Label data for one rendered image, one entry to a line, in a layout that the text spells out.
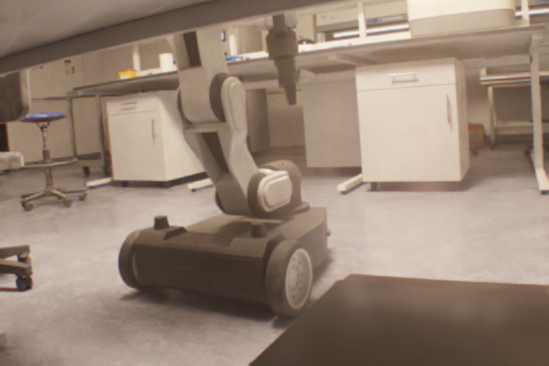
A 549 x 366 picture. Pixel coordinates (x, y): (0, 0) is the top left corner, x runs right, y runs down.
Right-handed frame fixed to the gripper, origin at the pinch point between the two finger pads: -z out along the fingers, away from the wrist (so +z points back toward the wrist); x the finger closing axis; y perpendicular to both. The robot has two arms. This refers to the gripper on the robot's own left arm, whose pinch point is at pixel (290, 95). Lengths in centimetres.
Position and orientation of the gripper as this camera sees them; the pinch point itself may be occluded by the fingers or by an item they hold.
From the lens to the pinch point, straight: 132.9
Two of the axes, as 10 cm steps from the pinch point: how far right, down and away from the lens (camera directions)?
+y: 9.9, -1.6, 0.1
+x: 0.1, 0.2, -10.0
